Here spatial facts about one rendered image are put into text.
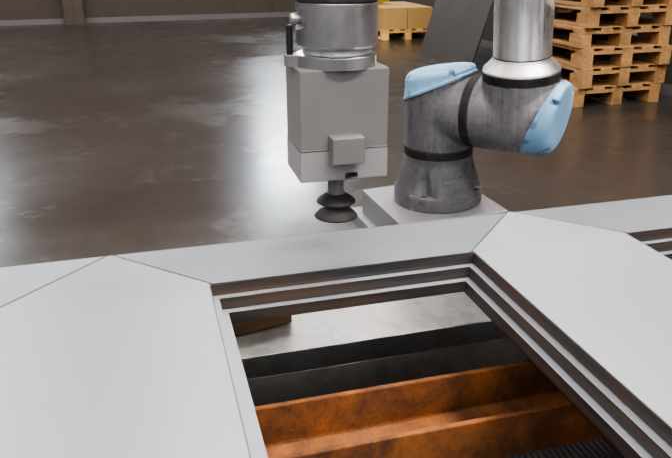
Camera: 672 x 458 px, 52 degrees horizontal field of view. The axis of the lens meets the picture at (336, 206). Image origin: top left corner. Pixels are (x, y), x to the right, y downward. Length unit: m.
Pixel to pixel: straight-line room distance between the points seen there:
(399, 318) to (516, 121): 0.35
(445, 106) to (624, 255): 0.46
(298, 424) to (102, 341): 0.23
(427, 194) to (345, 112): 0.55
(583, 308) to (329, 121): 0.27
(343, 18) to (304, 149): 0.12
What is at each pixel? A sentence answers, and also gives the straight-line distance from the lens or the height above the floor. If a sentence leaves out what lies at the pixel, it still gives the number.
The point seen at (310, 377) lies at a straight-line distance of 0.89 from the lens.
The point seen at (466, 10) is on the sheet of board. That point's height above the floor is 0.52.
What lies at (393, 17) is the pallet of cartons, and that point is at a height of 0.28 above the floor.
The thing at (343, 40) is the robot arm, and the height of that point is 1.06.
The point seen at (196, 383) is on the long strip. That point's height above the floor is 0.85.
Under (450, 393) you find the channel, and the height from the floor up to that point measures 0.70.
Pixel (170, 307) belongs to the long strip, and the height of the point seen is 0.85.
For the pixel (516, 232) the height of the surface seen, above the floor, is 0.85.
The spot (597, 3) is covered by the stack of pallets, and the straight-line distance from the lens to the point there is 5.41.
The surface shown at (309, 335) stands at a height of 0.68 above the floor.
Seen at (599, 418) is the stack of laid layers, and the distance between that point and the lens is 0.55.
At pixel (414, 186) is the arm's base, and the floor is 0.77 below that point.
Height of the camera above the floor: 1.14
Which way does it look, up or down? 21 degrees down
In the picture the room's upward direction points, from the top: straight up
